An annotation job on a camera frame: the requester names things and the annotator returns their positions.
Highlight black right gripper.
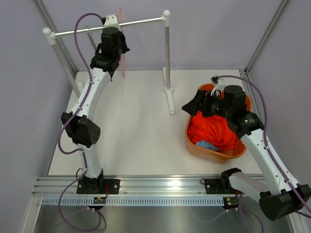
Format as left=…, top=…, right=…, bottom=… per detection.
left=182, top=89, right=232, bottom=119

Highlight pink clothes hanger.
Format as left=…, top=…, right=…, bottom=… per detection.
left=118, top=6, right=126, bottom=79

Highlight orange shorts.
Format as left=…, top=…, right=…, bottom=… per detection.
left=188, top=112, right=237, bottom=150

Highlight grey clothes hanger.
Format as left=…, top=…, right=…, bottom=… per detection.
left=85, top=25, right=97, bottom=50

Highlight light blue shorts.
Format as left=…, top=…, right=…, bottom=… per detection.
left=195, top=140, right=220, bottom=151

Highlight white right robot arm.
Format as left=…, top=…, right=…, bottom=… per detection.
left=182, top=85, right=311, bottom=221

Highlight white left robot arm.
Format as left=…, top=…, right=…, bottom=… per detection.
left=61, top=27, right=129, bottom=194

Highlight orange plastic basket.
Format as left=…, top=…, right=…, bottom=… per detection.
left=185, top=83, right=253, bottom=165

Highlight white metal clothes rack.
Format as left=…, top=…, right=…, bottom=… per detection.
left=42, top=10, right=175, bottom=115

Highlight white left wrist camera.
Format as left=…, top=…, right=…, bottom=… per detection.
left=101, top=14, right=121, bottom=32

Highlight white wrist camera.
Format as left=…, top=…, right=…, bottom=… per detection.
left=101, top=14, right=121, bottom=32
left=211, top=76, right=226, bottom=96

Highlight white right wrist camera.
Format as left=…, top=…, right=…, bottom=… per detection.
left=211, top=76, right=226, bottom=96

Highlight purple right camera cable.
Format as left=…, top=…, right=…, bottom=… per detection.
left=216, top=75, right=311, bottom=233

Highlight aluminium frame post right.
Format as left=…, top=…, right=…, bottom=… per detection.
left=244, top=0, right=290, bottom=75

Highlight aluminium frame post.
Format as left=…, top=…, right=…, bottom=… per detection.
left=244, top=0, right=290, bottom=75
left=33, top=0, right=78, bottom=78

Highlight aluminium frame post left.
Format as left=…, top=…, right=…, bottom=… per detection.
left=33, top=0, right=78, bottom=78

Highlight white slotted cable duct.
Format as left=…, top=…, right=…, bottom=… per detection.
left=42, top=196, right=225, bottom=206

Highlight aluminium mounting rail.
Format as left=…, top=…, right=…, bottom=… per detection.
left=33, top=175, right=268, bottom=198

